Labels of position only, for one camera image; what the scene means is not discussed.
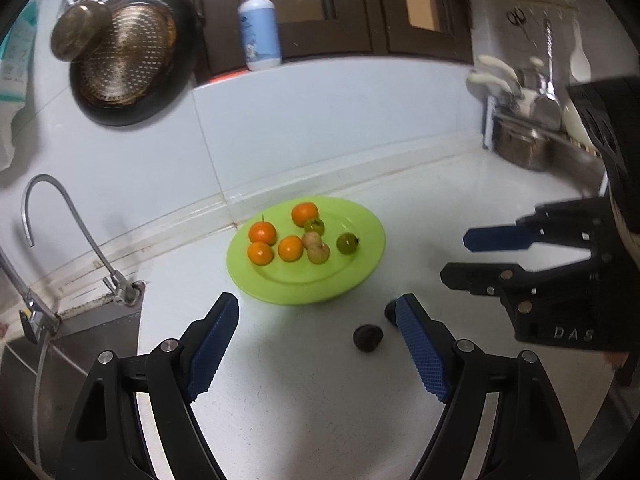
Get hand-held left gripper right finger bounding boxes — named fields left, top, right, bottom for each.
left=395, top=294, right=581, bottom=480

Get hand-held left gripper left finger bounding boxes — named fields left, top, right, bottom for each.
left=54, top=291, right=241, bottom=480

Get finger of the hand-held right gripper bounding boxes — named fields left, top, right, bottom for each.
left=440, top=259, right=601, bottom=313
left=462, top=197, right=613, bottom=262

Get small orange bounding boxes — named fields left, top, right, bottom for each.
left=291, top=202, right=320, bottom=228
left=247, top=241, right=275, bottom=266
left=277, top=235, right=305, bottom=263

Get green plate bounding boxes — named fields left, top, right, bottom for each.
left=226, top=196, right=387, bottom=307

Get orange with stem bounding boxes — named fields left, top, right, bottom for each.
left=248, top=215, right=277, bottom=246

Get steel pot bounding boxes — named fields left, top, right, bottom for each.
left=492, top=115, right=556, bottom=172

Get white knife rack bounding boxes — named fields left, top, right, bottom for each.
left=481, top=95, right=501, bottom=150

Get steel sink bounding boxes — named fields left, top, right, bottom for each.
left=0, top=305, right=143, bottom=461

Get white bowl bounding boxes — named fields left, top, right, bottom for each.
left=561, top=95, right=596, bottom=143

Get thick chrome faucet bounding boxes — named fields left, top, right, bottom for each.
left=0, top=245, right=62, bottom=345

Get thin gooseneck faucet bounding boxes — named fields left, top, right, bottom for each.
left=21, top=174, right=143, bottom=307

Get white rice paddle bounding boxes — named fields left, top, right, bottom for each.
left=569, top=20, right=592, bottom=83

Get steel hanging utensil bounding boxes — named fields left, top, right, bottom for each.
left=541, top=17, right=559, bottom=101

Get black scissors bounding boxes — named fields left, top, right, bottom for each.
left=507, top=7, right=533, bottom=43

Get black frying pan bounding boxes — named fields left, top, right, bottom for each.
left=69, top=0, right=197, bottom=127

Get white pump bottle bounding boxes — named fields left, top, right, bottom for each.
left=237, top=0, right=283, bottom=72

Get paper towel pack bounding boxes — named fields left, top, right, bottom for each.
left=0, top=0, right=40, bottom=171

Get white-handled knife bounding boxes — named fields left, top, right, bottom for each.
left=475, top=55, right=519, bottom=80
left=467, top=72, right=522, bottom=97

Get brown wooden window frame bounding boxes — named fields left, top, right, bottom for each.
left=192, top=0, right=473, bottom=83

